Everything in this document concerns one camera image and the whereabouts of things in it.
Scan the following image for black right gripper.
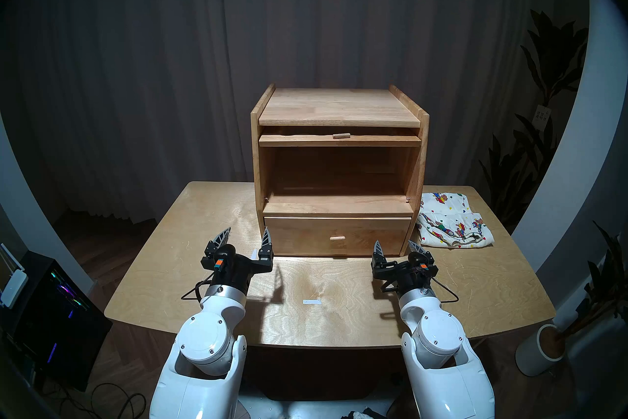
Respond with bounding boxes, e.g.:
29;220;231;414
371;240;439;297

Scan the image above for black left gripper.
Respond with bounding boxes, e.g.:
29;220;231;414
201;227;274;295

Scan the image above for white cartoon print pants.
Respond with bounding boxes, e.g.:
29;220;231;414
416;192;495;248

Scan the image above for wooden door wavy window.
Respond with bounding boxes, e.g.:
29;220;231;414
259;127;422;147

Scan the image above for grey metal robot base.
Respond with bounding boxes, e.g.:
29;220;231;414
235;396;398;419

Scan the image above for light wooden table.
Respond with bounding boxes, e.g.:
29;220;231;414
104;181;556;350

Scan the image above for white round plant pot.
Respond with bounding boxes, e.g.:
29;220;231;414
515;323;566;377

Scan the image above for wooden cabinet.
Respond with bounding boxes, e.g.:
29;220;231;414
250;83;430;257

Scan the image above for grey pleated curtain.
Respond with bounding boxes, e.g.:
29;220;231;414
0;0;589;227

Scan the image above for dark spiky potted plant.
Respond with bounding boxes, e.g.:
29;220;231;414
559;221;628;340

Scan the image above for black computer tower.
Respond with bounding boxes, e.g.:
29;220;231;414
0;251;113;392

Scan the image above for white router box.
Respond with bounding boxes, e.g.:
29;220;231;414
0;243;29;309

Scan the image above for tall dark leafy plant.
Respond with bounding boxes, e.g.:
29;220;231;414
478;10;589;232

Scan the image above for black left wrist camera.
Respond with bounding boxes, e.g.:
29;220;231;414
214;244;237;271

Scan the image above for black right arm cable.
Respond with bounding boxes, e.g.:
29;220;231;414
426;276;460;304

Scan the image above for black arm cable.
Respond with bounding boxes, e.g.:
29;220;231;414
426;276;460;304
181;274;216;302

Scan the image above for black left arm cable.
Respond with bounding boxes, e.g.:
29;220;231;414
181;274;216;302

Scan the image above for black floor cable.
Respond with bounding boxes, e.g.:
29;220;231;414
44;381;148;419

